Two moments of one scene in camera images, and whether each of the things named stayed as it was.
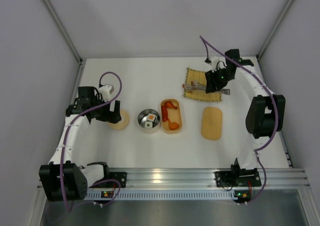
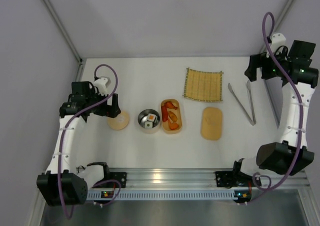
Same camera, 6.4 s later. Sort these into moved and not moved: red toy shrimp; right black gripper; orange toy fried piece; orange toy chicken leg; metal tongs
Moved: metal tongs; right black gripper
Not moved: orange toy chicken leg; red toy shrimp; orange toy fried piece
